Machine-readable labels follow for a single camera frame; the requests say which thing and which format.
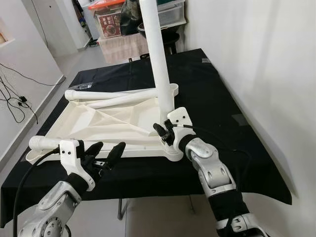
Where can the red printed cardboard box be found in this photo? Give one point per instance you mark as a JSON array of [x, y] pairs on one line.
[[108, 24]]

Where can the black tablecloth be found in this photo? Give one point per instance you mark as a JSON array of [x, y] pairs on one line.
[[158, 177]]

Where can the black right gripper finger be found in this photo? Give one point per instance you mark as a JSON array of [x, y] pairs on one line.
[[160, 131]]

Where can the grey metal table leg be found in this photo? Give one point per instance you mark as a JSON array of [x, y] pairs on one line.
[[190, 204], [121, 208]]

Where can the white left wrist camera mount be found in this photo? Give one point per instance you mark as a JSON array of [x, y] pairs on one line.
[[69, 150]]

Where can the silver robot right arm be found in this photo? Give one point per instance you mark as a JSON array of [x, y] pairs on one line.
[[210, 165]]

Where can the black round stool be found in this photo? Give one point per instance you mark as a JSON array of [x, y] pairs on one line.
[[170, 35]]

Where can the white plastic children table top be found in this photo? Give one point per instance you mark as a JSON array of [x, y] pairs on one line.
[[98, 121]]

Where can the clear plastic bag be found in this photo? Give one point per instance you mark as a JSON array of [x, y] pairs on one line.
[[84, 86]]

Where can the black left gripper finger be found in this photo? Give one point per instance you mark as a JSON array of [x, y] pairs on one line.
[[116, 153], [94, 149]]

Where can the black plug adapter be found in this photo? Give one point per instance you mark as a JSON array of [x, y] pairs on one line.
[[23, 100]]

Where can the beige lace covered bench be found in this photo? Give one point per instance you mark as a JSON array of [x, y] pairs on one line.
[[121, 48]]

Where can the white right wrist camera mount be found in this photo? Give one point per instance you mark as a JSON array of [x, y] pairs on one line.
[[180, 117]]

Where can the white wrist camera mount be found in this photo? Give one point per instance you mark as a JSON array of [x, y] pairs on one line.
[[180, 117], [69, 150]]

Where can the black plastic bag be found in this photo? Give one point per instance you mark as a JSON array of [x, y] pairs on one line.
[[131, 19]]

